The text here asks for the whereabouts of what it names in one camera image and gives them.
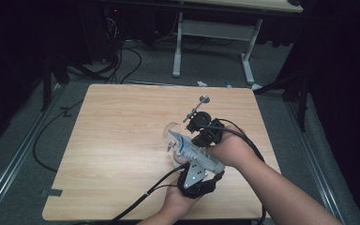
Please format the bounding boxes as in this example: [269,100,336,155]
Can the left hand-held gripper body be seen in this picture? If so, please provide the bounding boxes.
[176,157,217,200]

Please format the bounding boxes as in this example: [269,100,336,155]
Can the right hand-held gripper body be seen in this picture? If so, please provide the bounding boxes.
[183,95,226,145]

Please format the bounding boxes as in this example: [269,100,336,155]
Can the white and blue bag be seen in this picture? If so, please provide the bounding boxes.
[167,129,227,174]

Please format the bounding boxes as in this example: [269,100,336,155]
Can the clear glass jar with lid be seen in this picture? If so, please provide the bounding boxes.
[161,121,195,167]

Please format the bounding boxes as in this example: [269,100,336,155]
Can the person's left hand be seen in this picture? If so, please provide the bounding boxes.
[160,184,202,217]

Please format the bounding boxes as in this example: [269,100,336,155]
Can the person's right hand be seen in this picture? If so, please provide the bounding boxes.
[205,126,263,170]

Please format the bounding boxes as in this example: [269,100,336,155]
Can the black metal stand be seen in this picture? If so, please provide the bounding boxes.
[255,70,311,133]
[39,53,72,113]

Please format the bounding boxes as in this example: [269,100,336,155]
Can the black computer tower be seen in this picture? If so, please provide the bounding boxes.
[77,5,124,64]

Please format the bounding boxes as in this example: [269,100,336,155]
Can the grey tape piece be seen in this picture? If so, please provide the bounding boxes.
[40,187,64,198]

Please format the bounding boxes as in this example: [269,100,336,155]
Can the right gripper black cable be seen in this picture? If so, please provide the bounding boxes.
[196,117,268,225]

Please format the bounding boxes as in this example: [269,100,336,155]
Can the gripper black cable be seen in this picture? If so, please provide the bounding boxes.
[107,163,189,225]
[196,117,268,225]

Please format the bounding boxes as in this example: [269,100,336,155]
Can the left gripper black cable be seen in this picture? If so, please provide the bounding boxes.
[107,163,189,225]

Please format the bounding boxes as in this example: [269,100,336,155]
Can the black floor cable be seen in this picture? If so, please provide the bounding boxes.
[118,46,143,85]
[32,98,86,173]

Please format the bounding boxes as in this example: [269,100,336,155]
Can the white-frame desk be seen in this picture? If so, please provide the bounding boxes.
[171,0,304,86]

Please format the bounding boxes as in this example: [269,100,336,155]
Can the metal floor rail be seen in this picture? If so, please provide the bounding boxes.
[284,98,347,225]
[0,83,66,220]

